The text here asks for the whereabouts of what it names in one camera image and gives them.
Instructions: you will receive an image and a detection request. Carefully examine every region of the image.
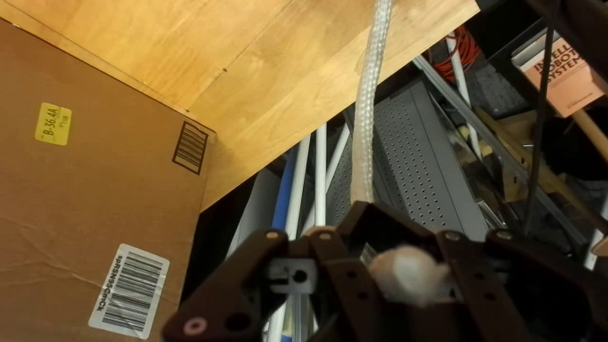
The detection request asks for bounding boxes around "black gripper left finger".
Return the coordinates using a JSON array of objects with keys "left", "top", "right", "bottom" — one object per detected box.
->
[{"left": 160, "top": 199, "right": 397, "bottom": 342}]

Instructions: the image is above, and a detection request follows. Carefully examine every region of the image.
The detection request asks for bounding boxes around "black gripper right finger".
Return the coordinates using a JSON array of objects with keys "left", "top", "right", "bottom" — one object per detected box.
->
[{"left": 376, "top": 205, "right": 608, "bottom": 342}]

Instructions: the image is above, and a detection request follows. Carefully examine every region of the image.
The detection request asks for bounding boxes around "white braided rope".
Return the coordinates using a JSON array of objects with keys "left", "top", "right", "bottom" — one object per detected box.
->
[{"left": 348, "top": 0, "right": 456, "bottom": 309}]

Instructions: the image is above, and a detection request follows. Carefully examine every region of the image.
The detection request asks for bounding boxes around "white tube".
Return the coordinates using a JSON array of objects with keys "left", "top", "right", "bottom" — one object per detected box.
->
[
  {"left": 312, "top": 121, "right": 331, "bottom": 231},
  {"left": 302, "top": 121, "right": 352, "bottom": 235},
  {"left": 283, "top": 133, "right": 314, "bottom": 241}
]

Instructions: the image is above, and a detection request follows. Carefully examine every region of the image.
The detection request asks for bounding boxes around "blue panel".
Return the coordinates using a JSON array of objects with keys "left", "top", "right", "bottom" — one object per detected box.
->
[{"left": 270, "top": 155, "right": 298, "bottom": 233}]

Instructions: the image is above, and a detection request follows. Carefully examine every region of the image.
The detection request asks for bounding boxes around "silver metal pole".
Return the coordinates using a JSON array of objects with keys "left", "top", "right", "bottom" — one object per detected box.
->
[{"left": 412, "top": 53, "right": 591, "bottom": 252}]

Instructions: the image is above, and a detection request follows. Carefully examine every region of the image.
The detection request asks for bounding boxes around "orange robotics book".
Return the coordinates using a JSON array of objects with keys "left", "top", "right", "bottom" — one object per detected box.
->
[{"left": 511, "top": 32, "right": 606, "bottom": 119}]

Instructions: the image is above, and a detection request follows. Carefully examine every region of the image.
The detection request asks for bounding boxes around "cardboard box with labels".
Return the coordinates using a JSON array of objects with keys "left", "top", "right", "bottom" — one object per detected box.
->
[{"left": 0, "top": 17, "right": 219, "bottom": 342}]

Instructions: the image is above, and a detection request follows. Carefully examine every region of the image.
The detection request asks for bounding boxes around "red coiled cable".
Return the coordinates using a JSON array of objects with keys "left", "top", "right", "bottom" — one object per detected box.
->
[{"left": 441, "top": 22, "right": 481, "bottom": 85}]

